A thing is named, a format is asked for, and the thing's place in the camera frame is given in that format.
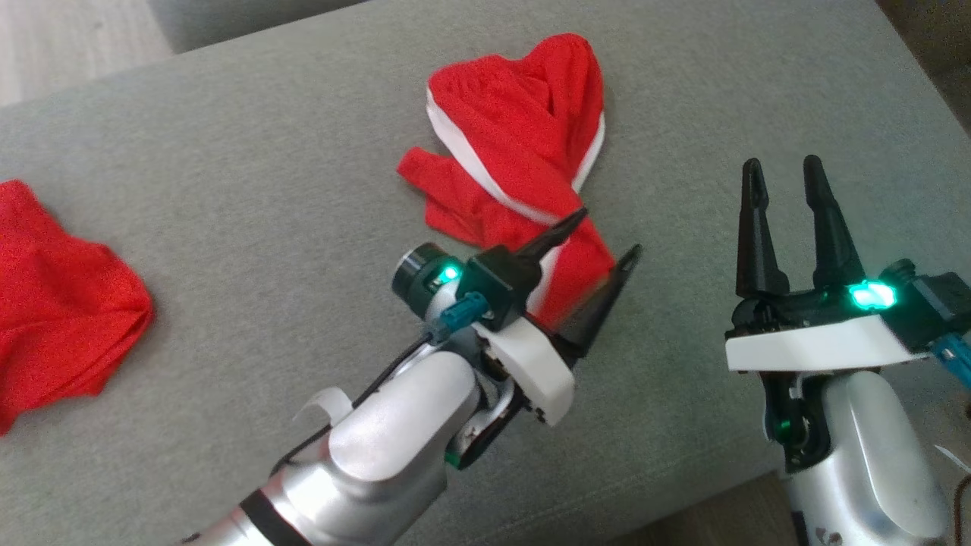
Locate red shorts white trim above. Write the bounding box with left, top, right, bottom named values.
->
left=396, top=33, right=617, bottom=331

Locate grey sofa back cushion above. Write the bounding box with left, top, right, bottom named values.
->
left=147, top=0, right=374, bottom=55

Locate right black cable blue plug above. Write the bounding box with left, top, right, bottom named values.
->
left=929, top=332, right=971, bottom=393

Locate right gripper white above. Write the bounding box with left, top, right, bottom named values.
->
left=724, top=154, right=931, bottom=373

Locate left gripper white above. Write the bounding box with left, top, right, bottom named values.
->
left=473, top=207, right=643, bottom=428

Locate red basketball jersey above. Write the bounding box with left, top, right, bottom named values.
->
left=0, top=179, right=156, bottom=438

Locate black cable blue plug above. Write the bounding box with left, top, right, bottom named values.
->
left=269, top=294, right=491, bottom=475
left=929, top=332, right=971, bottom=393

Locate left white cable tag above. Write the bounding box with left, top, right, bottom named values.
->
left=292, top=386, right=354, bottom=430

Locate right white cable tag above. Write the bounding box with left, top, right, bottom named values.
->
left=933, top=444, right=971, bottom=472

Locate grey sofa seat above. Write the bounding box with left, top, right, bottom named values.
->
left=0, top=0, right=971, bottom=546

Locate white cable tag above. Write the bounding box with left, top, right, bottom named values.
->
left=292, top=386, right=354, bottom=430
left=933, top=444, right=971, bottom=472

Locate left black cable blue plug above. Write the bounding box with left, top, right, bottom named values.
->
left=269, top=294, right=491, bottom=475

